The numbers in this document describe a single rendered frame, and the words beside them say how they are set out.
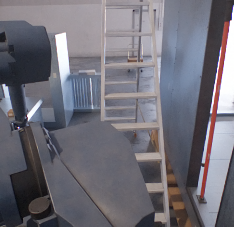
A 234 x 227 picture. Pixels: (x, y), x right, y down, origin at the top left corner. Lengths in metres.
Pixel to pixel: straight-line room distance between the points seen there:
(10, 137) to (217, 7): 1.40
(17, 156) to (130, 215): 0.37
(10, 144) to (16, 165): 0.07
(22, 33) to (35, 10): 10.46
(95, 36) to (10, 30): 9.93
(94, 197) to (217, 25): 1.33
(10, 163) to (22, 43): 0.85
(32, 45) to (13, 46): 0.10
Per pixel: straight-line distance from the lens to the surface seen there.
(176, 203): 2.28
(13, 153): 0.73
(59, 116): 3.90
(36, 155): 0.72
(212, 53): 1.65
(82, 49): 11.44
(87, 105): 4.56
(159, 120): 1.61
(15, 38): 1.42
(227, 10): 1.49
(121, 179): 0.69
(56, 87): 3.71
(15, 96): 1.96
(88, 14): 11.29
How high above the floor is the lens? 1.78
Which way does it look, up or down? 23 degrees down
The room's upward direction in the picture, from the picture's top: 1 degrees counter-clockwise
